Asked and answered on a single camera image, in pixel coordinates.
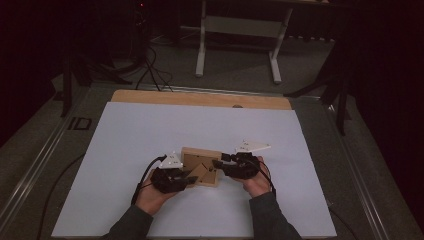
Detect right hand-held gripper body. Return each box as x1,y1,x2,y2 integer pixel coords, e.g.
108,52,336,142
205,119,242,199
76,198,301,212
223,139,272,181

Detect black metal stand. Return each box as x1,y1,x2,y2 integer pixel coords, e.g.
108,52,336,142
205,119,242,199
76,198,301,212
59,49,134,118
283,43,353,136

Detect wooden photo frame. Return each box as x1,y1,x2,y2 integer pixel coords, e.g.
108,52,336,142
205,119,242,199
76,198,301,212
180,146,223,188

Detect person's left hand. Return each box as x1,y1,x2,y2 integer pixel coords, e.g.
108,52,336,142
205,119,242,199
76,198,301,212
134,168,178,217

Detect white metal table frame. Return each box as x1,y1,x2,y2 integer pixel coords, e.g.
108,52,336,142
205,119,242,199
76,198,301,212
194,0,331,85

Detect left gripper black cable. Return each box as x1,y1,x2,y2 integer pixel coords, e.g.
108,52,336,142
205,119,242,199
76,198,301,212
130,154,168,207

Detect dark equipment rack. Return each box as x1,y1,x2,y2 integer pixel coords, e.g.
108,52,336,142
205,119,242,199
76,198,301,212
131,0,149,64

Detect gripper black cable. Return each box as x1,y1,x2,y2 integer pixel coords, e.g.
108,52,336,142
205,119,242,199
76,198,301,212
130,154,168,207
249,159,359,240

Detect person's right hand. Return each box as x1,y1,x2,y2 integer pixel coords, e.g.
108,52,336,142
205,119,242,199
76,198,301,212
238,155,273,198

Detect metal floor rail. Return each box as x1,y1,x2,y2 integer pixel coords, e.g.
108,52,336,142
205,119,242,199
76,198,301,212
146,84,321,99
0,96,79,228
324,103,389,240

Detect white table sheet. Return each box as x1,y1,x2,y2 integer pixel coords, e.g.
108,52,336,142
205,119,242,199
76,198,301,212
51,101,338,238

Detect long black floor cable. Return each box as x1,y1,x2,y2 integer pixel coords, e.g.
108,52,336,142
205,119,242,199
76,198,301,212
35,153,86,240

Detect black rectangular floor bracket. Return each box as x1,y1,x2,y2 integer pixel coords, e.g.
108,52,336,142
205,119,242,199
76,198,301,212
68,116,93,132

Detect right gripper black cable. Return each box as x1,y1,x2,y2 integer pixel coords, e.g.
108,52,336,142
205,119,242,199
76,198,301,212
249,159,359,240

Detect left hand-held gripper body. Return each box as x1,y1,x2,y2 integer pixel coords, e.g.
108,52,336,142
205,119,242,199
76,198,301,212
149,151,191,195

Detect black floor cables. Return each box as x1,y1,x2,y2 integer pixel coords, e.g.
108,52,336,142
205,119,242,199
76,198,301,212
134,46,174,93

